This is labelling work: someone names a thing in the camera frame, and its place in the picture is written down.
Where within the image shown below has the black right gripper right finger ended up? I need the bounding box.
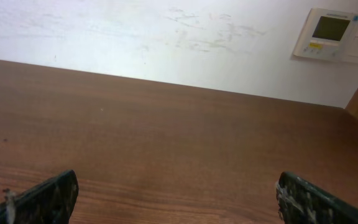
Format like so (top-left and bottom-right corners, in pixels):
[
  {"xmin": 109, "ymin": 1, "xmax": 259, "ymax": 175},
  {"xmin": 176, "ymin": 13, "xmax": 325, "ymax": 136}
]
[{"xmin": 276, "ymin": 172, "xmax": 358, "ymax": 224}]

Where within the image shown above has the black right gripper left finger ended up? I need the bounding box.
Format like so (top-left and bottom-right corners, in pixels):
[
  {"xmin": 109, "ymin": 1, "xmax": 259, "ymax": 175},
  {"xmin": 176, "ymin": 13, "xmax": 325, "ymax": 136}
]
[{"xmin": 0, "ymin": 170, "xmax": 79, "ymax": 224}]

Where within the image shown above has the white wall control panel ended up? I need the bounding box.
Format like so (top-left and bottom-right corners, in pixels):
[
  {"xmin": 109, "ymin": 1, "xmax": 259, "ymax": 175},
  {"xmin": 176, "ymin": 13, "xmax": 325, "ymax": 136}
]
[{"xmin": 293, "ymin": 8, "xmax": 358, "ymax": 63}]

